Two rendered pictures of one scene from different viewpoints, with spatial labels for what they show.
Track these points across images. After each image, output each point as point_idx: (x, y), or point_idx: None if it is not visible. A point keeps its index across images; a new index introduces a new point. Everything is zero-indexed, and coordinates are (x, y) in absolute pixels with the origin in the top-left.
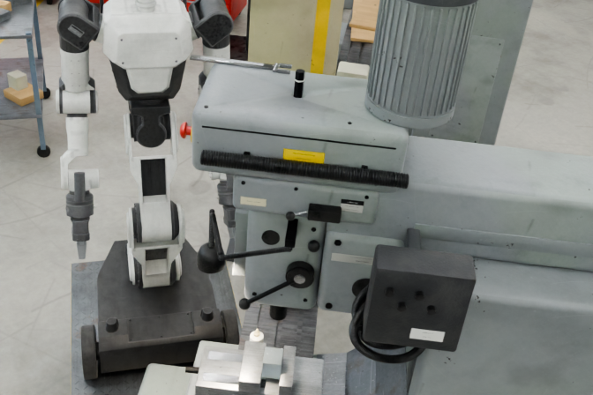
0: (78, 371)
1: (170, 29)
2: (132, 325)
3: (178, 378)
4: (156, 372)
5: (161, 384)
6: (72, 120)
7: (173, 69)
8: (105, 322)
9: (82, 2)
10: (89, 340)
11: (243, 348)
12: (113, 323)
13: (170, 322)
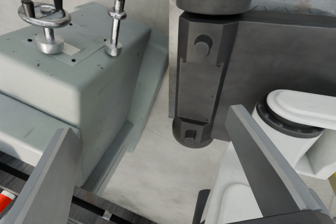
0: None
1: None
2: (207, 67)
3: (60, 109)
4: (62, 94)
5: (49, 94)
6: None
7: None
8: (218, 36)
9: None
10: (195, 5)
11: (12, 191)
12: (196, 51)
13: (200, 103)
